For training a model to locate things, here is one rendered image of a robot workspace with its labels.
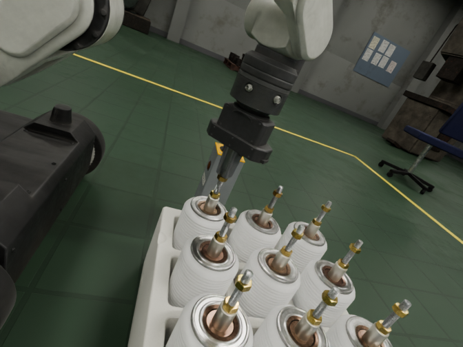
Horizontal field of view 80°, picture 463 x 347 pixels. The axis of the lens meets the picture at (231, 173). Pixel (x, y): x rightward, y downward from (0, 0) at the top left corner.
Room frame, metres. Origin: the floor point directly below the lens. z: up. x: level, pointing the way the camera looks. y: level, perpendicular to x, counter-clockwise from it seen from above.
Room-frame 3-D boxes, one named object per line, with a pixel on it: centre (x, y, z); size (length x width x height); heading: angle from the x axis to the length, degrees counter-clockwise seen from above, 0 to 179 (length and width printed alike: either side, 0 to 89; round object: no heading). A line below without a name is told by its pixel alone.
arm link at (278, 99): (0.46, 0.01, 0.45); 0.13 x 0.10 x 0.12; 69
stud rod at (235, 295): (0.24, -0.06, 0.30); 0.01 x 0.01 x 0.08
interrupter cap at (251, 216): (0.50, -0.10, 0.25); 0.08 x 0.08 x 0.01
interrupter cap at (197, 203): (0.46, 0.01, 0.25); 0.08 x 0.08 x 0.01
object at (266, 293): (0.39, -0.14, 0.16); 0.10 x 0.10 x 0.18
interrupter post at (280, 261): (0.39, -0.14, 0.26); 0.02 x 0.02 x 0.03
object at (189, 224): (0.46, 0.01, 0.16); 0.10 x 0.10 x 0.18
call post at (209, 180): (0.64, 0.03, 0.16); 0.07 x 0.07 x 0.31; 18
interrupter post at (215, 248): (0.35, -0.02, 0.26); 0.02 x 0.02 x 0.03
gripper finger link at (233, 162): (0.46, 0.00, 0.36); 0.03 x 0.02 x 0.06; 159
